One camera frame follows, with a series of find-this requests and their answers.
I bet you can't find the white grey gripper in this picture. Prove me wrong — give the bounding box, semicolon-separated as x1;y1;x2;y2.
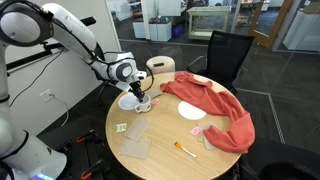
107;52;147;102

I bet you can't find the white ceramic mug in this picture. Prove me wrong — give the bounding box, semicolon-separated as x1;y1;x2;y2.
135;95;151;113

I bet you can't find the small white plate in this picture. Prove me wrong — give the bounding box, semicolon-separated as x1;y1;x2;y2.
118;93;139;110

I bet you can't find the large white plate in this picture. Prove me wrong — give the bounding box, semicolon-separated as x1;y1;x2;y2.
178;101;206;120

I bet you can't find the brown napkin under cloth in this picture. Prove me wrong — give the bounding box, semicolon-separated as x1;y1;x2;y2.
146;86;163;99

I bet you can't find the pink sticky note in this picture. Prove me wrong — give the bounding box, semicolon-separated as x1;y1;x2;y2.
190;126;200;136
151;98;159;105

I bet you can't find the beige round stool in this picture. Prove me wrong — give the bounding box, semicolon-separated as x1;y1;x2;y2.
146;56;175;75

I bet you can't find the round wooden table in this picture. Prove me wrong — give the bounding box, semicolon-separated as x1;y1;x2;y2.
105;71;242;180

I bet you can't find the orange marker pen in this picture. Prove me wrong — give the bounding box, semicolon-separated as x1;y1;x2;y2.
174;142;197;158

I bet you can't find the black office chair far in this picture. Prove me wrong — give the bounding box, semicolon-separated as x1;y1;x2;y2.
186;30;254;94

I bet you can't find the pale green cart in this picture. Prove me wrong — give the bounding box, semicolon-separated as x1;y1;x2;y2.
188;6;231;40

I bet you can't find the red orange cloth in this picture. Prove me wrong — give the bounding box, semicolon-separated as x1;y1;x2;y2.
160;71;255;154

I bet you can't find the black clamp orange handle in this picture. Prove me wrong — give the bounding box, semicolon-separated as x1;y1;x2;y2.
76;129;96;143

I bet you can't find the white wall outlet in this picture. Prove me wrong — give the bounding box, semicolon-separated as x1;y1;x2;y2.
40;89;55;103

